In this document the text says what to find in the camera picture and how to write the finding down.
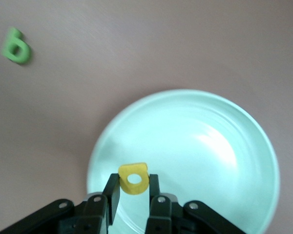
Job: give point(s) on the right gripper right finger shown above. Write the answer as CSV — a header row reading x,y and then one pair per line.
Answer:
x,y
156,207

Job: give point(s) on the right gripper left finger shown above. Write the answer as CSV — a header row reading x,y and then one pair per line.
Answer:
x,y
111,195

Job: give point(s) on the yellow letter a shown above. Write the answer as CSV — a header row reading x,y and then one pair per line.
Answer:
x,y
134,190

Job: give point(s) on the green letter b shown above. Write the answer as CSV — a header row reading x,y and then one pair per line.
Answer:
x,y
13,34

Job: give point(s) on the green plate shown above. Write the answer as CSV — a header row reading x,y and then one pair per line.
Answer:
x,y
197,146

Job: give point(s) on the brown paper table cover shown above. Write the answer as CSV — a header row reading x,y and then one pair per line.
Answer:
x,y
146,48

